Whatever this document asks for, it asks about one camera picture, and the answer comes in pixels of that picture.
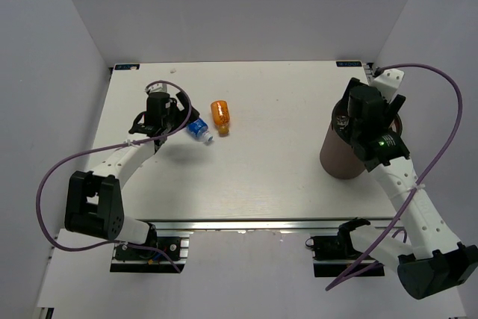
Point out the blue sticker corner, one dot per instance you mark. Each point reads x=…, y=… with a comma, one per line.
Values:
x=126, y=67
x=348, y=63

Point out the aluminium table front rail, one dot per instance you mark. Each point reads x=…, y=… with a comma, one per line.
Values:
x=245, y=225

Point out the blue sticker left corner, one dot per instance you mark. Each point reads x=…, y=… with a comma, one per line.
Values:
x=126, y=67

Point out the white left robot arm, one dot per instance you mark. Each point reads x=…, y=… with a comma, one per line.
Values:
x=94, y=199

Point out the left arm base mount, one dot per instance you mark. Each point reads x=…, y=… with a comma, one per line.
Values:
x=165, y=252

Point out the clear bottle with blue label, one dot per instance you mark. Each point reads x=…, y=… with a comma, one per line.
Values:
x=199, y=130

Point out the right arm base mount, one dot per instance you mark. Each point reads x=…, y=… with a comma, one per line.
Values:
x=333, y=254

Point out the blue sticker right corner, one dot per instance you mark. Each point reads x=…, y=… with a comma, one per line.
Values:
x=348, y=63

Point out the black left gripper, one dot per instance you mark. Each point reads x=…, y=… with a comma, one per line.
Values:
x=182, y=114

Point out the dark brown round bin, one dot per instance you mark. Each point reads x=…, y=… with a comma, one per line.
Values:
x=336, y=155

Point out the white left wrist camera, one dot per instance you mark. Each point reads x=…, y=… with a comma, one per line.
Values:
x=156, y=88

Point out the orange bottle with patterned label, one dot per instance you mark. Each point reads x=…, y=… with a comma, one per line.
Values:
x=221, y=116

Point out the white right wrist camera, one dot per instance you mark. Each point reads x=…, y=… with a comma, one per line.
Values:
x=387, y=82

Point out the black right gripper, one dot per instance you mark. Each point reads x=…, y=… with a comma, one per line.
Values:
x=389, y=113

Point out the large clear plastic bottle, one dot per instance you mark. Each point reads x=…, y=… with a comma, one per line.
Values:
x=342, y=121

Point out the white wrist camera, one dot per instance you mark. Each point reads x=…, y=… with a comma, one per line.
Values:
x=387, y=82
x=156, y=88

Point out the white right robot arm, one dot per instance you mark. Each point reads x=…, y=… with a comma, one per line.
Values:
x=434, y=259

